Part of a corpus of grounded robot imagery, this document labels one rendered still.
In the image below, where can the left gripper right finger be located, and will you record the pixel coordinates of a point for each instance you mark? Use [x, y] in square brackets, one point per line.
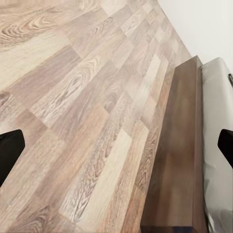
[225, 144]

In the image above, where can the bed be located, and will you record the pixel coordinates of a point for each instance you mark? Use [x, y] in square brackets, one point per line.
[191, 182]

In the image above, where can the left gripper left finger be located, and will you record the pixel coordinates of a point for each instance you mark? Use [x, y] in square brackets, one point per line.
[11, 146]

